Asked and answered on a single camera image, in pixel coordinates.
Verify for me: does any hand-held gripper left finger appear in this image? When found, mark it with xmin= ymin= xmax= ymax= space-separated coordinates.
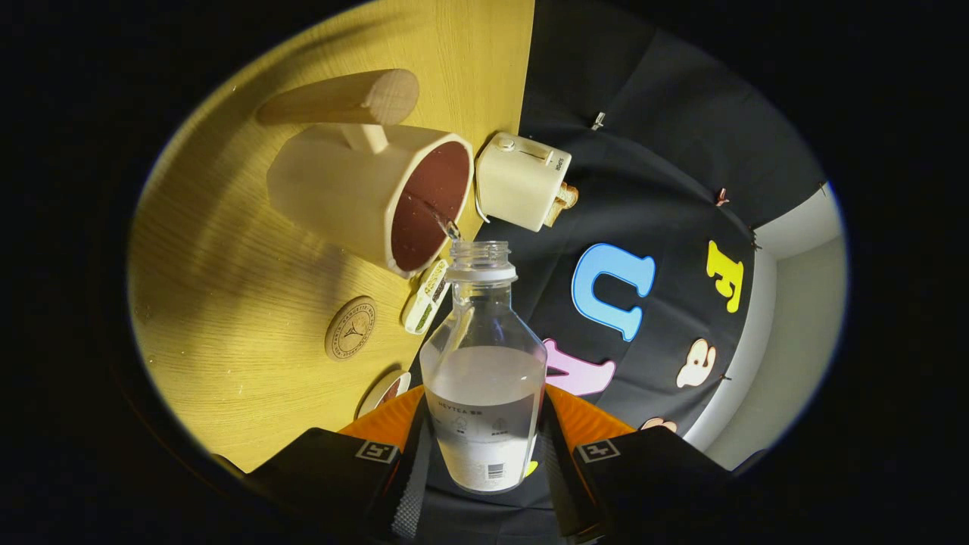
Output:
xmin=216 ymin=385 xmax=436 ymax=542

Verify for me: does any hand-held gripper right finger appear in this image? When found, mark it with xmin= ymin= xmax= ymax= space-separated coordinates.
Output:
xmin=534 ymin=382 xmax=765 ymax=542

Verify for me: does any clear juice bottle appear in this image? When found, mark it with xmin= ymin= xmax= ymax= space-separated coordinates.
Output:
xmin=419 ymin=241 xmax=548 ymax=494

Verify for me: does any round cork coaster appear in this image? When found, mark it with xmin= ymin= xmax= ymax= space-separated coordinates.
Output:
xmin=325 ymin=296 xmax=378 ymax=362

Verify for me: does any cream cup with wooden handle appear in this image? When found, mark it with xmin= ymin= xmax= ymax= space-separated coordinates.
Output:
xmin=256 ymin=69 xmax=475 ymax=279

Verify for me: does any white round plate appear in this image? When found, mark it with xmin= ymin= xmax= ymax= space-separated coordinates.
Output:
xmin=356 ymin=370 xmax=412 ymax=419

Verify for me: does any divided dish of beans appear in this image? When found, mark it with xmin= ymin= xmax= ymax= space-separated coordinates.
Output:
xmin=402 ymin=259 xmax=450 ymax=335

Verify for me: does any wooden table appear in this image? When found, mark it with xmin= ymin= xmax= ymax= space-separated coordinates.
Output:
xmin=127 ymin=0 xmax=535 ymax=474

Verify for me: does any cream toaster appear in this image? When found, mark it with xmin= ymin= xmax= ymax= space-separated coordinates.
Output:
xmin=475 ymin=132 xmax=573 ymax=232

